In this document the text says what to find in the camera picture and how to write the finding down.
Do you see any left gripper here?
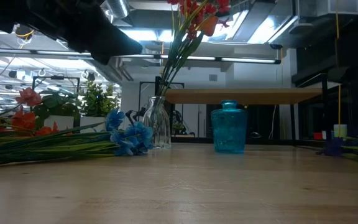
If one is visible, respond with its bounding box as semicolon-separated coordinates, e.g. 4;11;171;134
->
0;0;144;65

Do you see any red artificial flower bunch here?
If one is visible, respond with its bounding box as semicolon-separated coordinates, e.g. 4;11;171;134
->
158;0;233;97

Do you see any clear ribbed glass vase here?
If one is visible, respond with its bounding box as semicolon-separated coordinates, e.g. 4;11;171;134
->
142;95;172;149

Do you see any blue artificial flower bunch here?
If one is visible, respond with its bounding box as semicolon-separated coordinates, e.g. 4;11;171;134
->
0;108;154;165

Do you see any orange-red artificial flower bunch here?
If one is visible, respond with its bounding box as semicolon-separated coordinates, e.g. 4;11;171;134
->
0;80;74;138

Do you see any blue glass vase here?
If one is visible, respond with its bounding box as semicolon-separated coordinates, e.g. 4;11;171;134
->
210;99;249;154

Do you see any purple artificial flower bunch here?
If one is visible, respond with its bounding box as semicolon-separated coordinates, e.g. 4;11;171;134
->
315;136;358;169

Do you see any light-green plant white pot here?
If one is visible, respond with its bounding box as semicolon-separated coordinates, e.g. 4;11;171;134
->
78;80;121;134

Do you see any dark-leaf plant white pot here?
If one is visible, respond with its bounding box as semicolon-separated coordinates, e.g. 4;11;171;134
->
32;90;81;131

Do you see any suspended linear light bar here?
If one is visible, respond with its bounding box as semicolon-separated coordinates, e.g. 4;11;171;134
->
0;46;283;65

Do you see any pale green container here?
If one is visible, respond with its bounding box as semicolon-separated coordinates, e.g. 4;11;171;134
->
333;124;348;139

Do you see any white hanging cable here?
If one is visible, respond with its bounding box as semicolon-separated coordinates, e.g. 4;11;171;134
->
268;104;280;140

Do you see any black aluminium table frame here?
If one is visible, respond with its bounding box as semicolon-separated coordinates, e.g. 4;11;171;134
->
169;136;358;149

